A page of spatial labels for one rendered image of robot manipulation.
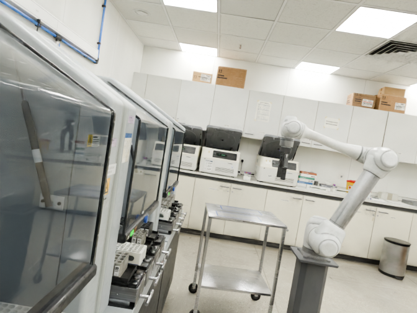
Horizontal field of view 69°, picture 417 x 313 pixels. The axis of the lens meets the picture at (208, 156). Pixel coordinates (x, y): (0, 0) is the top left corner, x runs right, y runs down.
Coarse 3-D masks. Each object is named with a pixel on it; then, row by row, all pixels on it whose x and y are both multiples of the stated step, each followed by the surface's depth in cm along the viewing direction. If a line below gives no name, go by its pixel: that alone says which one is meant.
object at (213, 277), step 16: (208, 208) 248; (224, 208) 257; (240, 208) 268; (208, 224) 224; (256, 224) 227; (272, 224) 228; (208, 272) 254; (224, 272) 259; (240, 272) 264; (256, 272) 269; (192, 288) 270; (208, 288) 229; (224, 288) 230; (240, 288) 234; (256, 288) 238; (272, 288) 232; (272, 304) 232
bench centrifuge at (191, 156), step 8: (192, 128) 439; (200, 128) 439; (192, 136) 459; (200, 136) 450; (184, 144) 435; (192, 144) 479; (200, 144) 464; (184, 152) 428; (192, 152) 429; (200, 152) 470; (184, 160) 428; (192, 160) 427; (184, 168) 429; (192, 168) 428
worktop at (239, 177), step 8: (216, 176) 426; (224, 176) 426; (240, 176) 460; (264, 184) 424; (272, 184) 424; (280, 184) 437; (312, 192) 423; (320, 192) 423; (328, 192) 440; (368, 200) 421; (384, 200) 452; (408, 208) 420; (416, 208) 420
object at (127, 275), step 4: (128, 264) 120; (128, 268) 119; (132, 268) 120; (136, 268) 120; (124, 272) 116; (128, 272) 116; (132, 272) 114; (112, 276) 108; (116, 276) 109; (120, 276) 112; (124, 276) 112; (128, 276) 113; (112, 280) 108; (116, 280) 108; (120, 280) 108; (124, 280) 108; (128, 280) 109
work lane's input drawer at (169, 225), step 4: (160, 220) 195; (164, 220) 195; (168, 220) 195; (172, 220) 196; (160, 224) 194; (164, 224) 194; (168, 224) 194; (172, 224) 193; (160, 228) 194; (164, 228) 194; (168, 228) 194; (172, 228) 194; (180, 228) 205; (176, 232) 196
